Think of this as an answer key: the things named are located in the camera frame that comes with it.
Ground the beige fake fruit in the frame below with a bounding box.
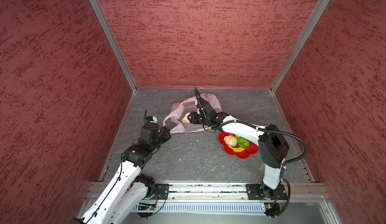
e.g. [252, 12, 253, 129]
[182, 112, 191, 123]
[224, 135, 237, 148]

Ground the pink plastic bag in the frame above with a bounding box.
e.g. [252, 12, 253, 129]
[163, 96, 204, 134]

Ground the yellow fake banana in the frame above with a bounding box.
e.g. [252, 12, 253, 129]
[228, 146, 245, 153]

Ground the green fake fruit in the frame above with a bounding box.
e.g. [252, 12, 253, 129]
[237, 137, 250, 149]

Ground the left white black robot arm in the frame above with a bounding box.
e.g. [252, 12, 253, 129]
[70, 122, 171, 224]

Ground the red flower-shaped bowl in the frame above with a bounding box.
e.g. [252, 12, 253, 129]
[218, 132, 259, 159]

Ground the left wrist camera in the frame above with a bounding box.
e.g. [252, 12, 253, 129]
[139, 116, 159, 150]

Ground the white slotted cable duct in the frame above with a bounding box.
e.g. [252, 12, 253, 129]
[132, 202, 267, 214]

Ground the right black corrugated cable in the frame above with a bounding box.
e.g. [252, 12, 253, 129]
[194, 87, 310, 217]

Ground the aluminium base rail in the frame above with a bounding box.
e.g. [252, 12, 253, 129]
[84, 181, 331, 202]

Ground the left aluminium corner post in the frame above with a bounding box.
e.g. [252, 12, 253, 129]
[89, 0, 138, 94]

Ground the aluminium corner post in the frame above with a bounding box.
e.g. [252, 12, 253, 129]
[89, 0, 138, 94]
[270, 0, 330, 95]

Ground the right aluminium corner post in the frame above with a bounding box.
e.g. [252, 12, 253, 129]
[270, 0, 330, 95]

